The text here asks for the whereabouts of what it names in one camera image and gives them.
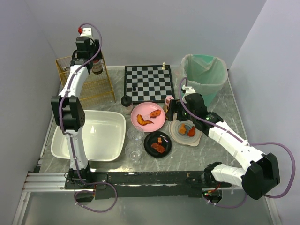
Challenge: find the black white chessboard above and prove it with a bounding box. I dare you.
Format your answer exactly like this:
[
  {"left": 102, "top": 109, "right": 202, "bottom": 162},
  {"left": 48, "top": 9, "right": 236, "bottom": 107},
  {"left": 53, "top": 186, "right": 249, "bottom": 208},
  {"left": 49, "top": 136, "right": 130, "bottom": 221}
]
[{"left": 124, "top": 65, "right": 174, "bottom": 105}]

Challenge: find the red meat slab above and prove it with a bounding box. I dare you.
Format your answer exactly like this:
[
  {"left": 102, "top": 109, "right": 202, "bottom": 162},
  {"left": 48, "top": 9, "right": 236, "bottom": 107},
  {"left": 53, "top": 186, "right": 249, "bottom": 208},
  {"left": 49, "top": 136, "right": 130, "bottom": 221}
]
[{"left": 151, "top": 142, "right": 165, "bottom": 153}]

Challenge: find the clear bin liner bag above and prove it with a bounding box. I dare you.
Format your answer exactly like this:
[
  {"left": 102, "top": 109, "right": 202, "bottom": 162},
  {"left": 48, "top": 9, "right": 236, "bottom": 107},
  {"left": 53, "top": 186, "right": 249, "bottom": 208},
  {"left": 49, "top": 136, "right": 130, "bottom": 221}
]
[{"left": 175, "top": 54, "right": 228, "bottom": 96}]

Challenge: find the red chicken piece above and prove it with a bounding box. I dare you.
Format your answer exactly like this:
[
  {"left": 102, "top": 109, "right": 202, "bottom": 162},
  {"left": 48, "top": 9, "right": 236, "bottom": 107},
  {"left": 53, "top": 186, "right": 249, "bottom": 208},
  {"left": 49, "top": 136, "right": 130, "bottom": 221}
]
[{"left": 187, "top": 126, "right": 195, "bottom": 137}]

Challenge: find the white plastic tub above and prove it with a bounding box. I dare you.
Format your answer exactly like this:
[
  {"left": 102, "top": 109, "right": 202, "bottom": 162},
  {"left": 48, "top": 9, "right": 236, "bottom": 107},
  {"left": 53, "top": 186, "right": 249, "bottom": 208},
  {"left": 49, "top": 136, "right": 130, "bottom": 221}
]
[{"left": 50, "top": 109, "right": 127, "bottom": 162}]

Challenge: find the aluminium rail frame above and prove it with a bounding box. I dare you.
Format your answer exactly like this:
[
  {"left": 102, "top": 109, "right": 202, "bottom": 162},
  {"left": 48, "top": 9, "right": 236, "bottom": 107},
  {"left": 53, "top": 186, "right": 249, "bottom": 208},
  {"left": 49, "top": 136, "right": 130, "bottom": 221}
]
[{"left": 13, "top": 173, "right": 281, "bottom": 225}]

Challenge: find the black lid spice jar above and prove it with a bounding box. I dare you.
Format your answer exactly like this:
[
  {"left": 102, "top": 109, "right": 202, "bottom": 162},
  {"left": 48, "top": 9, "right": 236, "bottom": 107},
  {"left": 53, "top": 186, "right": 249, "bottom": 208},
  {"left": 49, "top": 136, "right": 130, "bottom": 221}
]
[{"left": 121, "top": 95, "right": 133, "bottom": 115}]

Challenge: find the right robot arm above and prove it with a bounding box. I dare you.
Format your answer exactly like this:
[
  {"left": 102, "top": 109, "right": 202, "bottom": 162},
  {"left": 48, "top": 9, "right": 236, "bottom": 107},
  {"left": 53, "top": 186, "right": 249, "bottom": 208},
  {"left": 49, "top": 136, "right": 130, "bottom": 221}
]
[{"left": 166, "top": 94, "right": 280, "bottom": 200}]

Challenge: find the pink plate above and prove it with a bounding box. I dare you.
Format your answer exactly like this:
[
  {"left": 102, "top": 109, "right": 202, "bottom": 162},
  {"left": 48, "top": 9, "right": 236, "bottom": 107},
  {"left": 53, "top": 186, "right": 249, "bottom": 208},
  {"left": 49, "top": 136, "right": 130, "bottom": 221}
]
[{"left": 131, "top": 102, "right": 165, "bottom": 133}]

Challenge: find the green trash bin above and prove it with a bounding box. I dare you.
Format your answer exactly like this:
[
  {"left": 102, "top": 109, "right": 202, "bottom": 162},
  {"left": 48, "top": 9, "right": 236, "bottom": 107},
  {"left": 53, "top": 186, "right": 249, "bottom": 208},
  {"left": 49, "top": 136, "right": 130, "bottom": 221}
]
[{"left": 181, "top": 54, "right": 227, "bottom": 108}]

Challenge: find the clear plastic cup upper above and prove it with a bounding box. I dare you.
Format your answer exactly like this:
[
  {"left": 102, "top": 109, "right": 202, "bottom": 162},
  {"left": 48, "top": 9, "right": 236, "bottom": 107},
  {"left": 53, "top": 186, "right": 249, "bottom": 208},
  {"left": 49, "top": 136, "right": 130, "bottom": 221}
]
[{"left": 127, "top": 126, "right": 144, "bottom": 144}]

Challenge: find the chicken wing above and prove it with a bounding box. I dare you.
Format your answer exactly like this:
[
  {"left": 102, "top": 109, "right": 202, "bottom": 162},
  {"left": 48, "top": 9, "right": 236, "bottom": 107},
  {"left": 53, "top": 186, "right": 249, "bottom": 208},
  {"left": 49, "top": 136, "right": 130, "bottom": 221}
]
[{"left": 136, "top": 114, "right": 153, "bottom": 126}]

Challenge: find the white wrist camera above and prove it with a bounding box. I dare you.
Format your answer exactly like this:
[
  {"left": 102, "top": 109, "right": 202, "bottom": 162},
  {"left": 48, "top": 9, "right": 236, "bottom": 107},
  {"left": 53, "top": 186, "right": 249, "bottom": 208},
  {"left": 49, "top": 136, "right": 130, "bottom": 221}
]
[
  {"left": 181, "top": 85, "right": 196, "bottom": 100},
  {"left": 78, "top": 27, "right": 93, "bottom": 39}
]

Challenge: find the pink lid seasoning jar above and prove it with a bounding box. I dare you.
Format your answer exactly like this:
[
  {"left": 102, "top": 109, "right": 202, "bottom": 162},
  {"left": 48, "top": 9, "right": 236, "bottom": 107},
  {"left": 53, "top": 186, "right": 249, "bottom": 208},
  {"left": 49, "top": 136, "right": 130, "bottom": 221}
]
[{"left": 163, "top": 95, "right": 174, "bottom": 113}]

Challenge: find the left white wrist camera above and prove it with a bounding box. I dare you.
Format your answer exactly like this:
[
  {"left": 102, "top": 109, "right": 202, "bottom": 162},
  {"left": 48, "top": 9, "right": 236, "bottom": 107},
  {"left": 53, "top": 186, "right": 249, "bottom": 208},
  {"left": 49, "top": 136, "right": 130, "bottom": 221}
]
[{"left": 78, "top": 27, "right": 93, "bottom": 39}]

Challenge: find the yellow wire rack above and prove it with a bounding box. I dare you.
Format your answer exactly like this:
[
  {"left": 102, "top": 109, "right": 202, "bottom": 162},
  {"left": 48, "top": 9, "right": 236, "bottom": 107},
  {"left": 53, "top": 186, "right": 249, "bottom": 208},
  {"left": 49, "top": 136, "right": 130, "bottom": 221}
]
[{"left": 56, "top": 56, "right": 116, "bottom": 109}]

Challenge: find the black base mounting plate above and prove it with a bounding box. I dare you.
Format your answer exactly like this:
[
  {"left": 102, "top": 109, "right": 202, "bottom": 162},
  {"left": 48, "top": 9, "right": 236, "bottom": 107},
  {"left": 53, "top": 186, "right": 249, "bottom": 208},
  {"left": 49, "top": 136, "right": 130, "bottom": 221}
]
[{"left": 64, "top": 171, "right": 231, "bottom": 200}]

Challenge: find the orange fried food piece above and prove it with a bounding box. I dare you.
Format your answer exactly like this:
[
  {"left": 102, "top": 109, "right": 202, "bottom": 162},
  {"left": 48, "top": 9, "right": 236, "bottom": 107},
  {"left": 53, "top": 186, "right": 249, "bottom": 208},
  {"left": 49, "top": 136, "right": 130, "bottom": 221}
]
[{"left": 150, "top": 109, "right": 161, "bottom": 118}]

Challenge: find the clear bottle red label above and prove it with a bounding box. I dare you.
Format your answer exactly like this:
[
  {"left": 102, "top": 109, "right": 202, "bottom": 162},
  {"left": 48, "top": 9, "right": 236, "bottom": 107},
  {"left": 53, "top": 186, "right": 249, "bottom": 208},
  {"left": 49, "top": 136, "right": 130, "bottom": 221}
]
[{"left": 92, "top": 60, "right": 103, "bottom": 75}]

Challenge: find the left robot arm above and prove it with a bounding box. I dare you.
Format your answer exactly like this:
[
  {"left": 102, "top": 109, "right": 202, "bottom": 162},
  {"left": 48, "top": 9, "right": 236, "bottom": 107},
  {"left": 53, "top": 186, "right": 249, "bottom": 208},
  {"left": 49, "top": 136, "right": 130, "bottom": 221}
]
[{"left": 51, "top": 36, "right": 101, "bottom": 185}]

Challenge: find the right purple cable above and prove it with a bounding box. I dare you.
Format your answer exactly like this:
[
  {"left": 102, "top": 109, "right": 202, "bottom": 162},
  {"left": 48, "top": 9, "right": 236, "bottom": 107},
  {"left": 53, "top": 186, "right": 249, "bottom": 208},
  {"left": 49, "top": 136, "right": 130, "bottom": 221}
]
[{"left": 179, "top": 77, "right": 296, "bottom": 210}]

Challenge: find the beige blue ceramic plate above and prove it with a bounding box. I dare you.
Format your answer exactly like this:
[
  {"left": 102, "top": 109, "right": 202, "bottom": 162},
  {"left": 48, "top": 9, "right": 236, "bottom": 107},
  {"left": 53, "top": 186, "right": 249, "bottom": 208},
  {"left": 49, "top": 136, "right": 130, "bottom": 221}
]
[{"left": 169, "top": 120, "right": 203, "bottom": 147}]

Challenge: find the clear plastic cup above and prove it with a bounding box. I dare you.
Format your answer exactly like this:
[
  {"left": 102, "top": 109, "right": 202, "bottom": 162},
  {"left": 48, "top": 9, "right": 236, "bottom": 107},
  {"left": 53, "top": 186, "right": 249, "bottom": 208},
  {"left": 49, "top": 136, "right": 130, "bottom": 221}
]
[
  {"left": 125, "top": 142, "right": 142, "bottom": 162},
  {"left": 127, "top": 126, "right": 144, "bottom": 144}
]

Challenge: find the black round plate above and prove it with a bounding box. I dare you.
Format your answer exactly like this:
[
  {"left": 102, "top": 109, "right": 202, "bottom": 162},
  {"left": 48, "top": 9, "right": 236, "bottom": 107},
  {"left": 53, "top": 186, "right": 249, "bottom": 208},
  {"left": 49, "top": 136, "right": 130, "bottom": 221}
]
[{"left": 143, "top": 131, "right": 172, "bottom": 158}]

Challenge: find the clear plastic cup lower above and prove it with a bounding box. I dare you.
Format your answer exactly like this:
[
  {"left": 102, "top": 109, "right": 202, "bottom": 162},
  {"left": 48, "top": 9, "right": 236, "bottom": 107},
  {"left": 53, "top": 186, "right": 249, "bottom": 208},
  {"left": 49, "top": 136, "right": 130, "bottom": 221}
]
[{"left": 125, "top": 142, "right": 142, "bottom": 162}]

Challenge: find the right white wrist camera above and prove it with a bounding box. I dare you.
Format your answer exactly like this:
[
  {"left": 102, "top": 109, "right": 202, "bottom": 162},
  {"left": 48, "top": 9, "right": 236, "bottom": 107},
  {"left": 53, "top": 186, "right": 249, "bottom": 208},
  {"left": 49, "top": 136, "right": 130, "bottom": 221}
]
[{"left": 181, "top": 85, "right": 196, "bottom": 100}]

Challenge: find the orange nugget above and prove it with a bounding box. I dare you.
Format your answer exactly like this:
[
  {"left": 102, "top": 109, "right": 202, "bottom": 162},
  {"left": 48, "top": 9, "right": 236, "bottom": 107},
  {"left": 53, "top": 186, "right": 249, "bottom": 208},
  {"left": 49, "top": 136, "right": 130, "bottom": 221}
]
[{"left": 179, "top": 123, "right": 187, "bottom": 135}]

